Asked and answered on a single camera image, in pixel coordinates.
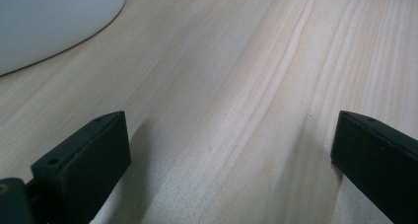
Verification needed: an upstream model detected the white pedal trash can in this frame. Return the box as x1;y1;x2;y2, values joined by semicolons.
0;0;129;77

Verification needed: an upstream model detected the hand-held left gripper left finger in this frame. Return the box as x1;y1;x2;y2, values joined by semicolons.
31;111;132;224

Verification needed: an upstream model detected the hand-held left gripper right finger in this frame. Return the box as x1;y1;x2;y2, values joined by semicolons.
330;111;418;224

